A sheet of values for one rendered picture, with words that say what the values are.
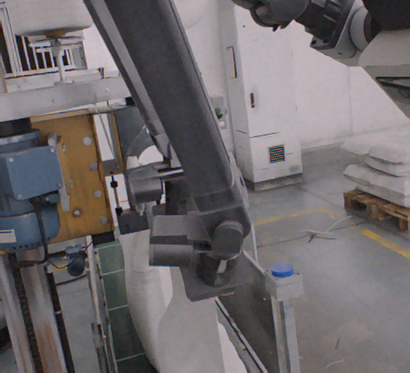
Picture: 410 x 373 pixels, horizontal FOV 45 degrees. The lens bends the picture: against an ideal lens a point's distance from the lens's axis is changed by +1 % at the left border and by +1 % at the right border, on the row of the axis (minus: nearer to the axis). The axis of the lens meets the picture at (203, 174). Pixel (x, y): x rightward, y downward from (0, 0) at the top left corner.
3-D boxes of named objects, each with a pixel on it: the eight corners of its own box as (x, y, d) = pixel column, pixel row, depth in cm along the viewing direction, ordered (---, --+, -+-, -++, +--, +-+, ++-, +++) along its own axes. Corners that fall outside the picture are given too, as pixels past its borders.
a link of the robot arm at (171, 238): (245, 227, 58) (239, 179, 65) (147, 224, 57) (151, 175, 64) (234, 288, 66) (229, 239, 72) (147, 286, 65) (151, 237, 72)
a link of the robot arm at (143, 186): (186, 136, 90) (176, 132, 98) (124, 146, 87) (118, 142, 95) (195, 198, 92) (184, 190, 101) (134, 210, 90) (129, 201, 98)
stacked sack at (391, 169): (450, 172, 363) (450, 154, 360) (396, 182, 358) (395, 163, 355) (400, 156, 428) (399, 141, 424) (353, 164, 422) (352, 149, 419)
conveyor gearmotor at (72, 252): (94, 276, 290) (90, 253, 286) (68, 282, 286) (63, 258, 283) (92, 258, 318) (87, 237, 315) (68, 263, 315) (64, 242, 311)
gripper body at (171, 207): (151, 212, 103) (150, 186, 99) (198, 202, 106) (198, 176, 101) (159, 234, 99) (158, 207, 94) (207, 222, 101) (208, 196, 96)
